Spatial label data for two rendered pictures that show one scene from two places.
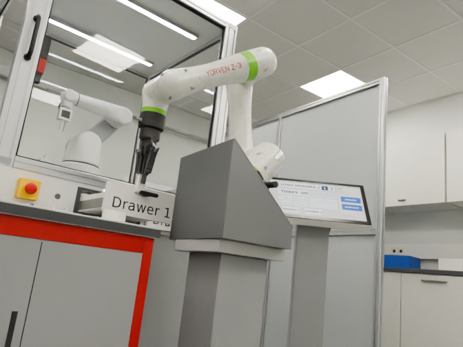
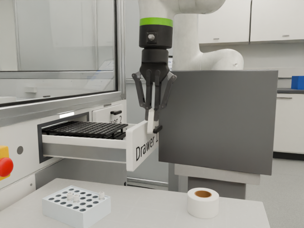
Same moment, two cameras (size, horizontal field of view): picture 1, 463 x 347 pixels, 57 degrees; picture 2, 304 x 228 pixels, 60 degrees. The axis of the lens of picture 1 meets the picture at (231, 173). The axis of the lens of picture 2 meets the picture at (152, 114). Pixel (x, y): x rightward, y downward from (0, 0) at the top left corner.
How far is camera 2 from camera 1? 1.24 m
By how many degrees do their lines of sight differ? 42
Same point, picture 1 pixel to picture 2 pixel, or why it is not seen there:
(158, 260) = (104, 163)
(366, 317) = not seen: hidden behind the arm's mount
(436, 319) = not seen: hidden behind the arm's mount
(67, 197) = (30, 145)
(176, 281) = (114, 172)
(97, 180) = (51, 106)
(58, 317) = not seen: outside the picture
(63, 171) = (18, 112)
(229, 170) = (273, 106)
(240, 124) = (193, 25)
